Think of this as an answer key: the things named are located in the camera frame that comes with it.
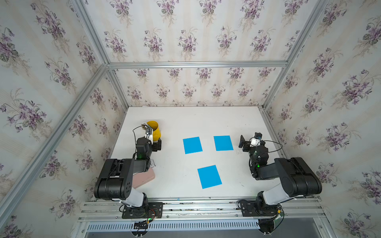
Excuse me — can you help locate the blue paper sheet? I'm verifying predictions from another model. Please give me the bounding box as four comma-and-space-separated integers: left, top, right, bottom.
183, 137, 203, 154
197, 165, 222, 189
213, 135, 234, 151

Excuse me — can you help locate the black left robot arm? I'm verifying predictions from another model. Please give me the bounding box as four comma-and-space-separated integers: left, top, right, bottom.
94, 137, 162, 208

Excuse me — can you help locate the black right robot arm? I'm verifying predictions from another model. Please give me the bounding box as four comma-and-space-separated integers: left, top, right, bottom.
239, 132, 322, 208

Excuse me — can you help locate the yellow pen cup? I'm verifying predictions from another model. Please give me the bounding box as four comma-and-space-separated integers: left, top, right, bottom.
146, 121, 161, 142

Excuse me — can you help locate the pink pencil case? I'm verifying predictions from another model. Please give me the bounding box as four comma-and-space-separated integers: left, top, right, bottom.
132, 168, 155, 189

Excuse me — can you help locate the blue paper sheet front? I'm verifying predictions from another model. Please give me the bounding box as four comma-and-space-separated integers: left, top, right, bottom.
197, 165, 222, 189

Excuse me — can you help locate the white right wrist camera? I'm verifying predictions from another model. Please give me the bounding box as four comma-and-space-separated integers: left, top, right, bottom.
249, 132, 263, 147

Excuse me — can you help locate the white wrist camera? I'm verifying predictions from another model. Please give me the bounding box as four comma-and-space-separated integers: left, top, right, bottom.
249, 132, 263, 147
145, 129, 154, 143

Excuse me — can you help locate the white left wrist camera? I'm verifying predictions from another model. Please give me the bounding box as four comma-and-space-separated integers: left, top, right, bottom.
145, 129, 154, 143

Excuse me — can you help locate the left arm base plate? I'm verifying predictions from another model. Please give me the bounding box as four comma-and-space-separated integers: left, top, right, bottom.
122, 202, 164, 220

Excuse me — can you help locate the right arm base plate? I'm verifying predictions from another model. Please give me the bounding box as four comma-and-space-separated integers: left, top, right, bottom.
237, 199, 282, 217

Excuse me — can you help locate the aluminium rail frame front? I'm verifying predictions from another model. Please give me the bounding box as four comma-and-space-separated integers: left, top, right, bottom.
71, 197, 336, 238

